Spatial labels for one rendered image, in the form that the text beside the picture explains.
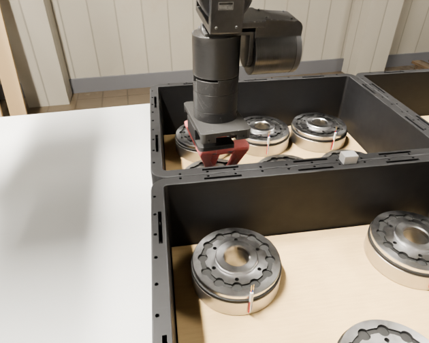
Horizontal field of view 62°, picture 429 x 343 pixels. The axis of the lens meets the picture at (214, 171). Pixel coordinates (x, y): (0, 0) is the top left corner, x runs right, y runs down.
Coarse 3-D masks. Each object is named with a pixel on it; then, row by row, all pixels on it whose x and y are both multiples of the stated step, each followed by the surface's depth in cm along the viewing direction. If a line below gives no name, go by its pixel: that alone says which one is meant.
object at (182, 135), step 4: (184, 124) 67; (180, 128) 66; (184, 128) 67; (176, 132) 65; (180, 132) 65; (184, 132) 65; (176, 136) 63; (180, 136) 63; (184, 136) 64; (188, 136) 64; (228, 136) 63; (180, 140) 62; (184, 140) 62; (188, 140) 63; (184, 144) 62; (188, 144) 61; (192, 144) 61; (192, 148) 61
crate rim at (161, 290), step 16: (368, 160) 45; (384, 160) 45; (400, 160) 45; (416, 160) 45; (192, 176) 42; (208, 176) 42; (224, 176) 42; (240, 176) 42; (256, 176) 42; (272, 176) 42; (288, 176) 42; (160, 192) 39; (160, 208) 37; (160, 224) 37; (160, 240) 35; (160, 256) 32; (160, 272) 30; (160, 288) 29; (160, 304) 28; (160, 320) 27; (160, 336) 26
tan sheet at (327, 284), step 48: (288, 240) 47; (336, 240) 47; (192, 288) 41; (288, 288) 41; (336, 288) 41; (384, 288) 41; (192, 336) 36; (240, 336) 36; (288, 336) 36; (336, 336) 36
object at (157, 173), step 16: (240, 80) 67; (256, 80) 67; (272, 80) 67; (288, 80) 68; (304, 80) 68; (352, 80) 68; (400, 112) 56; (160, 128) 52; (416, 128) 52; (160, 144) 48; (160, 160) 45; (288, 160) 45; (304, 160) 45; (320, 160) 45; (336, 160) 45; (160, 176) 42; (176, 176) 42
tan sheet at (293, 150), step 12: (168, 144) 67; (288, 144) 67; (348, 144) 67; (168, 156) 64; (228, 156) 64; (252, 156) 64; (300, 156) 64; (312, 156) 64; (168, 168) 61; (180, 168) 61
